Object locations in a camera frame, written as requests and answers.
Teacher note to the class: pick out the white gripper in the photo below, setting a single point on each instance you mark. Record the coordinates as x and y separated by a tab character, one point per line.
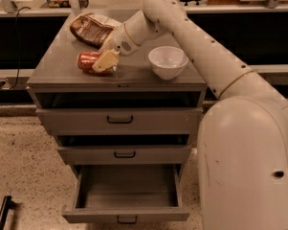
121	39

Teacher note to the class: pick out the red coke can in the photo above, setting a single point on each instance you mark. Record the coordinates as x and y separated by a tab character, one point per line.
86	60

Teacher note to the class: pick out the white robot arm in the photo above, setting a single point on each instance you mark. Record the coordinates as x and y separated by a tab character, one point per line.
242	140

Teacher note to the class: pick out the grey top drawer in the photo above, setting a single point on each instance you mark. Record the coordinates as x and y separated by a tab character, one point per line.
129	121

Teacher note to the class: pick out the grey drawer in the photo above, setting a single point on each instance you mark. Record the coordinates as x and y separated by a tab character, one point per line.
127	194
129	121
118	155

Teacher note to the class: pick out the grey drawer cabinet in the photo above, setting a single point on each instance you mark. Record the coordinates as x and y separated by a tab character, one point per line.
58	83

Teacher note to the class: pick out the grey middle drawer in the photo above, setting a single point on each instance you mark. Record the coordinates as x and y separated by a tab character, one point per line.
118	155

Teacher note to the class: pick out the grey bottom drawer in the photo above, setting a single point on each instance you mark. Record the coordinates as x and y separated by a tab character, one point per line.
127	194

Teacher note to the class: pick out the brown chip bag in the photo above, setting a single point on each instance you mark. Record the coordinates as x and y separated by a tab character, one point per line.
92	28

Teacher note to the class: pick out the white bowl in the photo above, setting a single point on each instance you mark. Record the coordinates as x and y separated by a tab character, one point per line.
167	62

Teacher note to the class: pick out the black floor handle bar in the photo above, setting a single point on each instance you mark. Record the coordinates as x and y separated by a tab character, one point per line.
7	204

